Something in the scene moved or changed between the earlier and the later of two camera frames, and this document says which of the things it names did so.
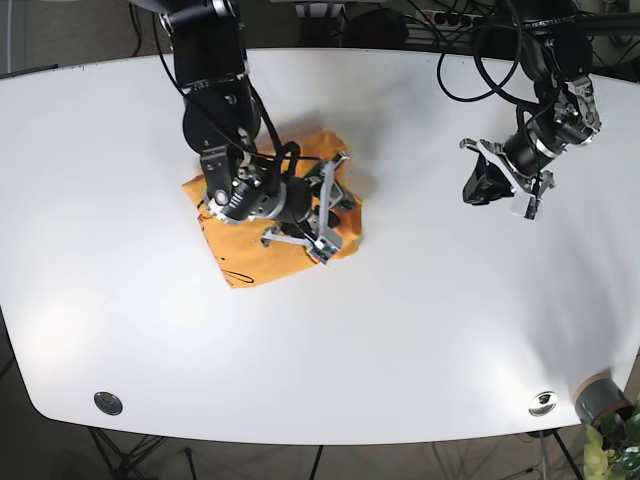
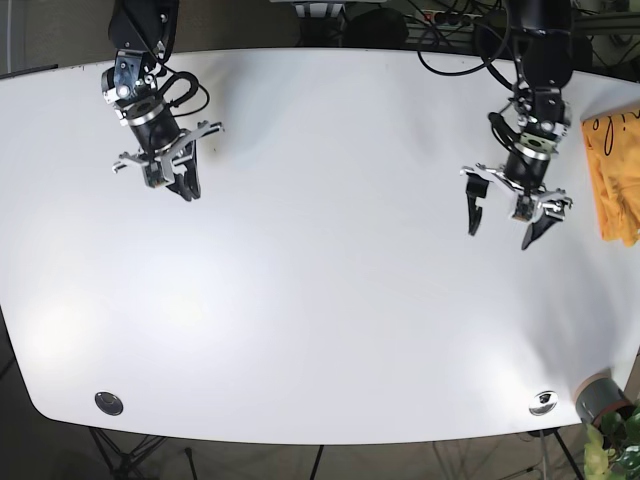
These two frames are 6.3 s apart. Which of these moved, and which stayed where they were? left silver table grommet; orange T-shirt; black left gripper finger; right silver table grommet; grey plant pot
Moved: black left gripper finger; orange T-shirt
Stayed: right silver table grommet; left silver table grommet; grey plant pot
